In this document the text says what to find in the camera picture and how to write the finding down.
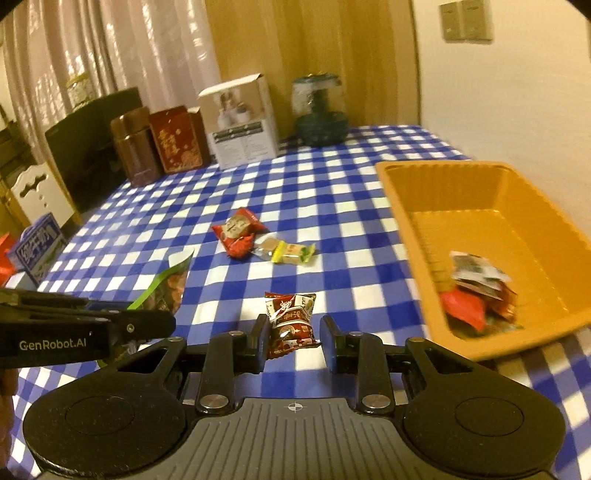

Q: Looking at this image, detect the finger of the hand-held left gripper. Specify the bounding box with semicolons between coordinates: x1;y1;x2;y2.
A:
0;288;93;319
90;308;177;358

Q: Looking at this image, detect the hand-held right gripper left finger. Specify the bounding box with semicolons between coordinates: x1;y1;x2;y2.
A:
104;314;273;415

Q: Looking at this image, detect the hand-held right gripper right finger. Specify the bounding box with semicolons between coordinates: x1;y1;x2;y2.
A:
320;315;496;414

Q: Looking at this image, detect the dark red snack packet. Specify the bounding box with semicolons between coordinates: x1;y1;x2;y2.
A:
264;292;320;360

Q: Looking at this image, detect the green edged nut packet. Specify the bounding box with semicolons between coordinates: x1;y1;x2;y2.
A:
127;247;196;324

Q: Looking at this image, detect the yellow green candy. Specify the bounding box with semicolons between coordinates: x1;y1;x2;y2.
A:
271;241;317;266

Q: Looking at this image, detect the brown clear candy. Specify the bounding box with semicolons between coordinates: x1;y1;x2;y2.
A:
252;233;282;260

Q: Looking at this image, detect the red picture snack packet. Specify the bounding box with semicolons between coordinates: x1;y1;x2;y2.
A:
212;209;270;261

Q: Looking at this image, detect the red square snack packet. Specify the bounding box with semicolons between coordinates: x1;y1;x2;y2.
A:
440;288;488;332

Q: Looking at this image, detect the grey silver snack packet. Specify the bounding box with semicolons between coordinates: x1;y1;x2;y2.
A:
450;251;511;296

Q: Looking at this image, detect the orange plastic tray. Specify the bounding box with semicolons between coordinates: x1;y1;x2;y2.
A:
375;161;591;362

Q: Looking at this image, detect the blue milk carton box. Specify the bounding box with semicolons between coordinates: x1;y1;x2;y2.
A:
9;213;69;284

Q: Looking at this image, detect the red packaging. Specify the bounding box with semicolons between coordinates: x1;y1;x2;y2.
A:
0;233;21;287

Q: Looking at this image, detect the white wooden chair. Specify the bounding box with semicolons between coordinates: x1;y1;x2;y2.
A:
10;161;75;229

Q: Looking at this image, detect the blue white checkered tablecloth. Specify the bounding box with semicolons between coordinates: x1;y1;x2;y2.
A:
0;124;591;480

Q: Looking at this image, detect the black flat board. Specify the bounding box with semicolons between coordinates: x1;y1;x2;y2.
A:
45;87;144;215

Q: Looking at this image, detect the brown metal canister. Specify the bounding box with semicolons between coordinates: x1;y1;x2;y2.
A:
110;107;162;188

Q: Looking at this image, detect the red gold patterned box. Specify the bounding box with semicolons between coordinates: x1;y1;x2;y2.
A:
148;105;211;175

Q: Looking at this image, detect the clear jar with label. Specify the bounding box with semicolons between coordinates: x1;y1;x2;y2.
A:
65;74;93;109

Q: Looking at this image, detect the white product box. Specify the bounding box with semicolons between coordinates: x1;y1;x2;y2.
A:
198;73;280;170

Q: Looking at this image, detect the dark green glass jar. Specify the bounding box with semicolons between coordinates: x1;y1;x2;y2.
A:
291;74;349;148

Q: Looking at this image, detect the pale sheer curtain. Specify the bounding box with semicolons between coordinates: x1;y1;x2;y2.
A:
0;0;222;139

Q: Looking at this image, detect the wooden panel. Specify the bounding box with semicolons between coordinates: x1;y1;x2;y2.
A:
205;0;421;139

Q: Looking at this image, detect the beige wall socket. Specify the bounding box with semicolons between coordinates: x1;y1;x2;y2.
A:
462;0;495;44
438;2;464;42

